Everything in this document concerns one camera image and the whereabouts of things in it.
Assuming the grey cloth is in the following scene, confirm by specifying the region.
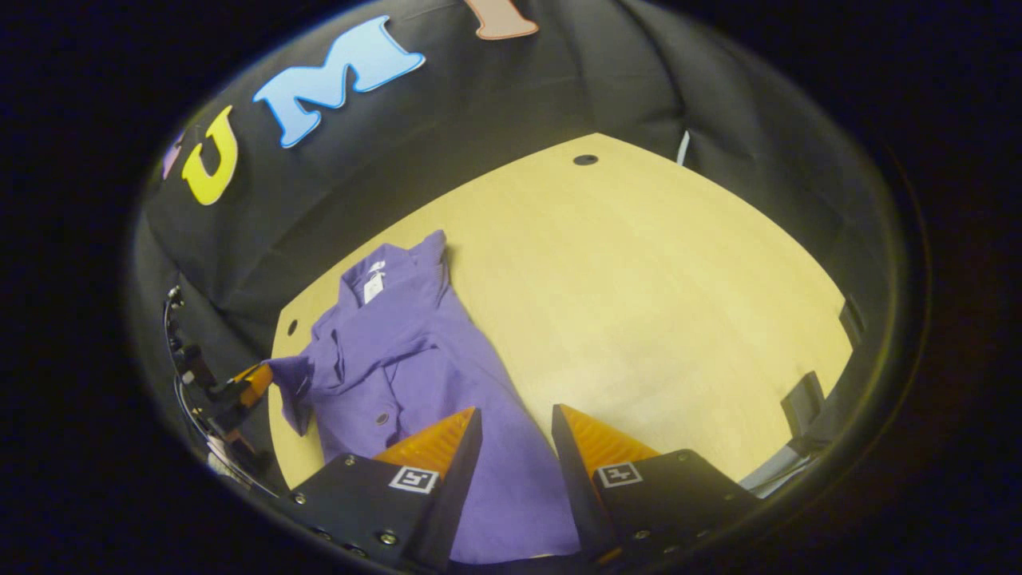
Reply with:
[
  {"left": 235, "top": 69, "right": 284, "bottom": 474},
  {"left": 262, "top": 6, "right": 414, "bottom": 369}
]
[{"left": 739, "top": 443, "right": 815, "bottom": 498}]

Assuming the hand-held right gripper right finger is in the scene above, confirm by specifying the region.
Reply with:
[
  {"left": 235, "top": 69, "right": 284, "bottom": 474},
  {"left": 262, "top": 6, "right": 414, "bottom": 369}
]
[{"left": 551, "top": 403, "right": 759, "bottom": 564}]

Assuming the black bracket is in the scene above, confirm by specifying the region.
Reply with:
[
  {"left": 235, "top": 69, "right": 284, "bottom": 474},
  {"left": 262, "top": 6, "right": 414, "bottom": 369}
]
[{"left": 781, "top": 371, "right": 827, "bottom": 436}]

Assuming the purple shirt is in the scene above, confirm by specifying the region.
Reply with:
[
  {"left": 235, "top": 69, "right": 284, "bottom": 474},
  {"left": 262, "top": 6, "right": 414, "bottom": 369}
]
[{"left": 263, "top": 230, "right": 582, "bottom": 565}]

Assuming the black backdrop cloth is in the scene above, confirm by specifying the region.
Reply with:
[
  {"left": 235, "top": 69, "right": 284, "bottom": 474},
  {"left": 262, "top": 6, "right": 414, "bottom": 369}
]
[{"left": 132, "top": 0, "right": 895, "bottom": 496}]

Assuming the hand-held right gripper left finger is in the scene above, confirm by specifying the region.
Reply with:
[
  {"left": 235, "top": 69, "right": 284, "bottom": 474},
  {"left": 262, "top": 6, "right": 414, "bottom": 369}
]
[{"left": 287, "top": 406, "right": 485, "bottom": 572}]

